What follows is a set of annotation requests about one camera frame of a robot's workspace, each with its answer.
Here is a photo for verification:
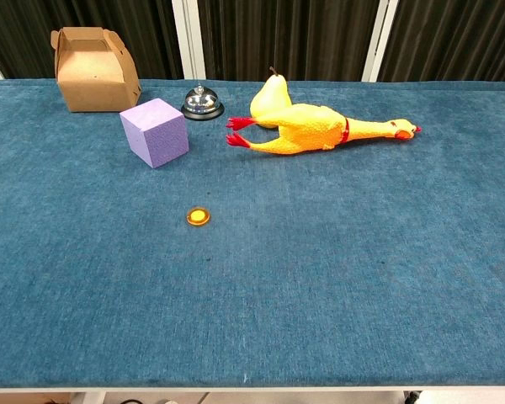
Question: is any dark pleated curtain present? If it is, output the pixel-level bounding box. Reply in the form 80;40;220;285
0;0;184;81
197;0;382;82
377;0;505;84

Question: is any blue table cloth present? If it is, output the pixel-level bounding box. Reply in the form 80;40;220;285
0;78;505;388

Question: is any yellow pear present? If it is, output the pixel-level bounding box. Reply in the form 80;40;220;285
249;66;294;130

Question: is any orange round disc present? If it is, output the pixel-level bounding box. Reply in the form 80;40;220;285
185;206;212;229

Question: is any yellow rubber chicken toy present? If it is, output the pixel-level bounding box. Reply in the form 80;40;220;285
226;103;423;156

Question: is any purple foam cube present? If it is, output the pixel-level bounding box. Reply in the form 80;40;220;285
119;98;190;169

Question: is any brown cardboard gable box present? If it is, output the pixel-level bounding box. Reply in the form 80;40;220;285
50;26;142;114

